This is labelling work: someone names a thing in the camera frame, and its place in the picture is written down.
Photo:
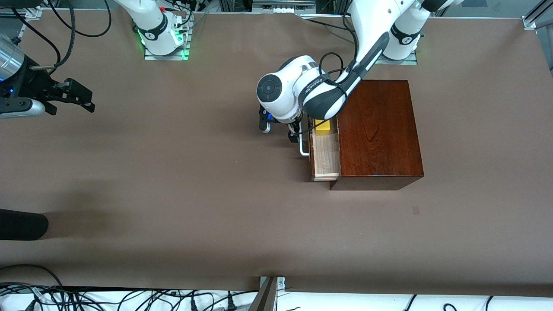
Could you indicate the yellow block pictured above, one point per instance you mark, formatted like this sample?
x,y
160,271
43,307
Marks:
x,y
322,127

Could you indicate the aluminium frame corner bracket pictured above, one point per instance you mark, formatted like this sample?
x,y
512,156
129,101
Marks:
x,y
533,19

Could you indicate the black rounded object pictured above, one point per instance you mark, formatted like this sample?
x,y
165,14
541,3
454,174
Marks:
x,y
21,224

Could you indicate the aluminium profile post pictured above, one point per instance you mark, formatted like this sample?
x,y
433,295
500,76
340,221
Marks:
x,y
265,298

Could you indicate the aluminium table edge rail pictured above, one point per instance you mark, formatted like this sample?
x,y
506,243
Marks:
x,y
33,16

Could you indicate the dark brown wooden cabinet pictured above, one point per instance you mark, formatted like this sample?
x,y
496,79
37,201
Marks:
x,y
380,129

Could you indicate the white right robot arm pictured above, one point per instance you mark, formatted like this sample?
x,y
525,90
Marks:
x,y
151,30

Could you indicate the silver equipment box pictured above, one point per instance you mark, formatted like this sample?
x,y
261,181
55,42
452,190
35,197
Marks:
x,y
281,5

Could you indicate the brown table cover sheet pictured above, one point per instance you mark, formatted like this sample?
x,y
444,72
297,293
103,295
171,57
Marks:
x,y
216,216

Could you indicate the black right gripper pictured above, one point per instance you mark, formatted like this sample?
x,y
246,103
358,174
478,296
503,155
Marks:
x,y
35,83

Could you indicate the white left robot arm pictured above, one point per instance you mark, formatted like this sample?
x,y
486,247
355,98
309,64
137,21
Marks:
x,y
281,93

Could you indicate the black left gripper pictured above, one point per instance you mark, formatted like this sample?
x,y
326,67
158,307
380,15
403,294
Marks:
x,y
295,134

